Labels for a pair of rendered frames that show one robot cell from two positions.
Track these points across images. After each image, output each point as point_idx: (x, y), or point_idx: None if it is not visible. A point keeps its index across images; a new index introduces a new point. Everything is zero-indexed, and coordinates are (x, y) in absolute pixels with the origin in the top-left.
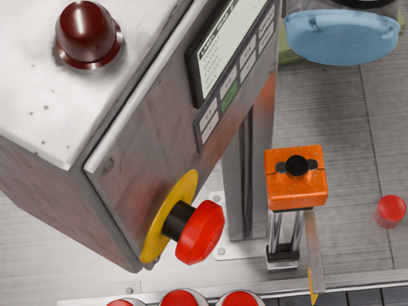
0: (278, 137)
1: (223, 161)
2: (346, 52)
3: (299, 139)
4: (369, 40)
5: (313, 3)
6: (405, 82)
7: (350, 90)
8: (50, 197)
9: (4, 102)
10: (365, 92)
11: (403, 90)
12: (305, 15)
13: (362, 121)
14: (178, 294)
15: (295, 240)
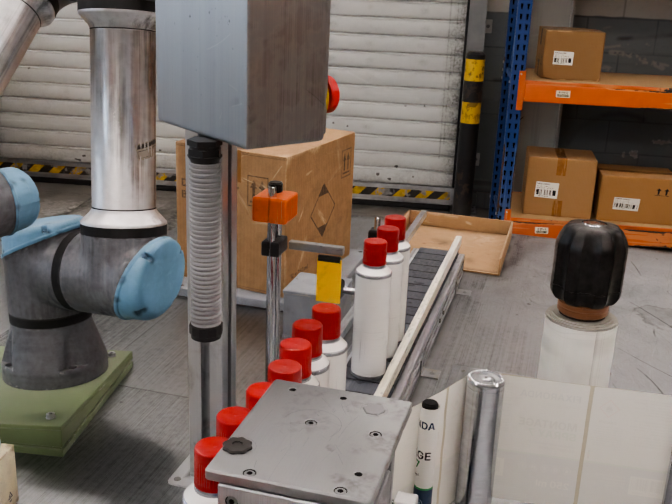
0: (154, 436)
1: (223, 267)
2: (166, 285)
3: (167, 428)
4: (175, 261)
5: (134, 251)
6: (170, 375)
7: (151, 396)
8: (304, 19)
9: None
10: (160, 391)
11: (176, 378)
12: (137, 258)
13: (181, 399)
14: (297, 322)
15: (278, 344)
